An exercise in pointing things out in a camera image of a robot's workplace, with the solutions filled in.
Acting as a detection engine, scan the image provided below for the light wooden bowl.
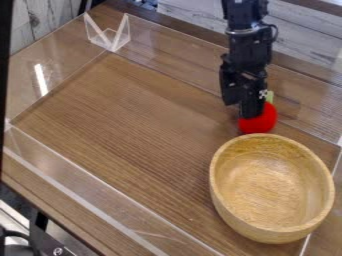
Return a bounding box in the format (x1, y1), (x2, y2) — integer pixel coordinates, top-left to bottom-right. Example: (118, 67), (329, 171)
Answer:
(208, 134), (335, 244)

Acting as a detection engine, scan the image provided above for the black metal table frame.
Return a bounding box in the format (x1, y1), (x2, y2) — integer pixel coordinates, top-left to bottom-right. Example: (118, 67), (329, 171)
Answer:
(0, 181), (98, 256)

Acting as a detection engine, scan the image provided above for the black cable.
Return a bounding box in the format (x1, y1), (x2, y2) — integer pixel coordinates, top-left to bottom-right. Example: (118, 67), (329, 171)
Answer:
(0, 226), (32, 256)

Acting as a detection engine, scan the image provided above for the clear acrylic corner bracket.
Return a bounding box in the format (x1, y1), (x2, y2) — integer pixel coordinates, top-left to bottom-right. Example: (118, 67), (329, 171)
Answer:
(83, 14), (131, 53)

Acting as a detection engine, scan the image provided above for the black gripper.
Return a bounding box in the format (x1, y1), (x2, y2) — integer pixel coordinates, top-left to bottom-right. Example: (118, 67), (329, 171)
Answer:
(219, 23), (274, 119)

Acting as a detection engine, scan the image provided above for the clear acrylic tray wall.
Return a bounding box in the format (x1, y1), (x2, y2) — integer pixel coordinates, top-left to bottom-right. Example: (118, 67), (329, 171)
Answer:
(3, 7), (342, 256)

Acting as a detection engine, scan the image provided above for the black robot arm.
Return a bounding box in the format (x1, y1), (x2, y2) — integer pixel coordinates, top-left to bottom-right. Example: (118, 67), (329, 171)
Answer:
(219, 0), (275, 119)

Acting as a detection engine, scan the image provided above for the red felt strawberry toy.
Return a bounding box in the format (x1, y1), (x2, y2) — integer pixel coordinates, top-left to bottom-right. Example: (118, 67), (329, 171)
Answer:
(238, 91), (278, 134)

